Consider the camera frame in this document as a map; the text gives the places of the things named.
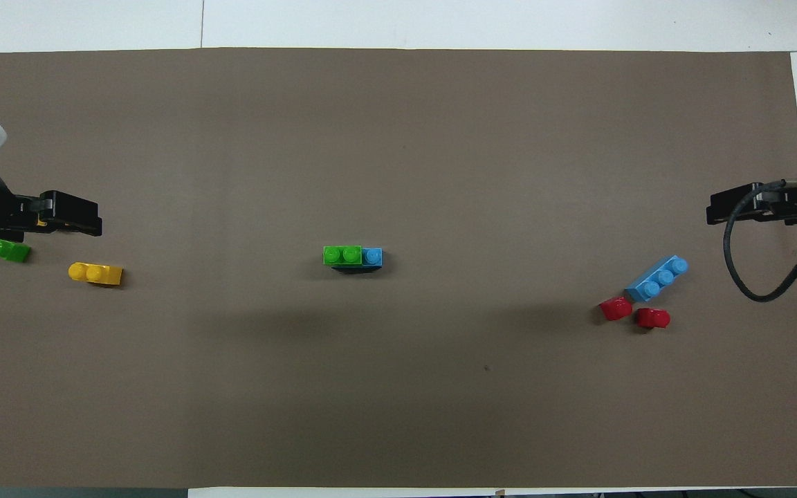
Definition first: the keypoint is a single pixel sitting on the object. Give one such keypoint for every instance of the green two-stud toy block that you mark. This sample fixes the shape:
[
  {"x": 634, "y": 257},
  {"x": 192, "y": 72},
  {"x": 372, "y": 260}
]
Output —
[
  {"x": 7, "y": 250},
  {"x": 342, "y": 256}
]

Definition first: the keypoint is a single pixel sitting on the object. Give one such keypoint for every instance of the brown paper table mat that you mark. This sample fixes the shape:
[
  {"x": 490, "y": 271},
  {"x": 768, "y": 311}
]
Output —
[{"x": 398, "y": 138}]

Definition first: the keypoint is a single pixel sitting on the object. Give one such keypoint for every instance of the red one-stud toy block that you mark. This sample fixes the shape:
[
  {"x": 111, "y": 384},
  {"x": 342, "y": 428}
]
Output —
[
  {"x": 652, "y": 319},
  {"x": 616, "y": 309}
]

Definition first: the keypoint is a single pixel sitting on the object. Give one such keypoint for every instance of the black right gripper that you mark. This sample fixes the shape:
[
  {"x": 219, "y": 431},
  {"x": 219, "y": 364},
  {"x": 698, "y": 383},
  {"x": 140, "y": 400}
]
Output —
[{"x": 789, "y": 209}]

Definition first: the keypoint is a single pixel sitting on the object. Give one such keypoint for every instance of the blue three-stud toy block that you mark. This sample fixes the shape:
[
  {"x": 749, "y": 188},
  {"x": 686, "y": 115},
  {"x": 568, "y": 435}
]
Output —
[
  {"x": 654, "y": 282},
  {"x": 372, "y": 257}
]

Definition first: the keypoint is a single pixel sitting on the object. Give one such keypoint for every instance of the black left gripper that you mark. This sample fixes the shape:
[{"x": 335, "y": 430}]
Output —
[{"x": 26, "y": 209}]

